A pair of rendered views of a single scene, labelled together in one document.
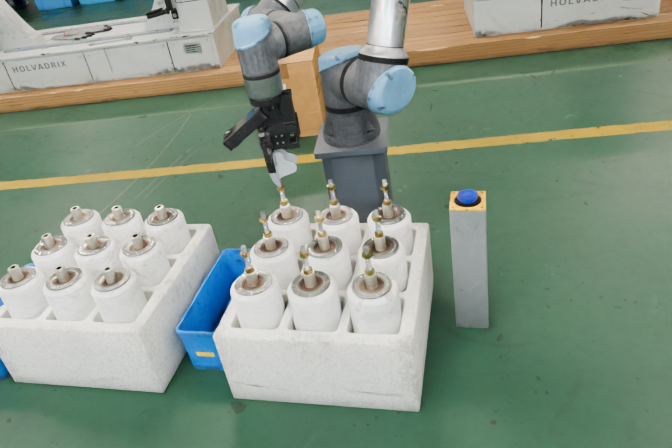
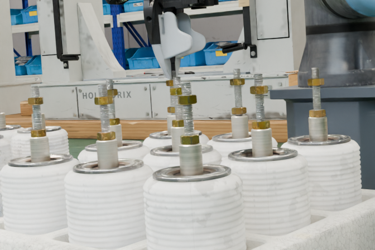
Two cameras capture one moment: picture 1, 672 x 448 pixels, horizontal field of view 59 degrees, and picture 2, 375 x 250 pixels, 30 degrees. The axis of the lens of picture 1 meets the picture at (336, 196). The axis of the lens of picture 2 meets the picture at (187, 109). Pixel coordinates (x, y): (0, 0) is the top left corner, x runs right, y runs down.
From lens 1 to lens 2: 0.72 m
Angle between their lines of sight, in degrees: 35
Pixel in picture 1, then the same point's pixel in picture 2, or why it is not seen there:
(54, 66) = (119, 96)
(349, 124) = (330, 50)
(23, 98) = (80, 124)
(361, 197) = not seen: hidden behind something
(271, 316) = (41, 217)
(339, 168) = (305, 121)
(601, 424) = not seen: outside the picture
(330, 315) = (115, 223)
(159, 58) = (224, 99)
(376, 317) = (171, 223)
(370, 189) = not seen: hidden behind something
